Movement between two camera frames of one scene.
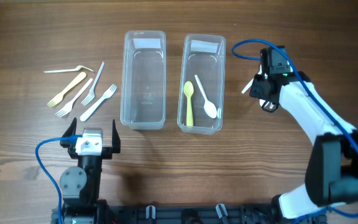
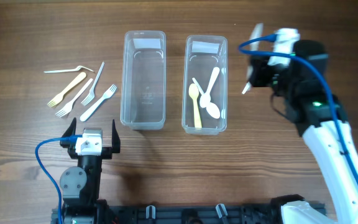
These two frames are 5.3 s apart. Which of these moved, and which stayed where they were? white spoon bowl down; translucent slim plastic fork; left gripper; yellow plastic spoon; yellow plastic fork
Moved: white spoon bowl down; yellow plastic spoon
Stayed: left gripper; yellow plastic fork; translucent slim plastic fork
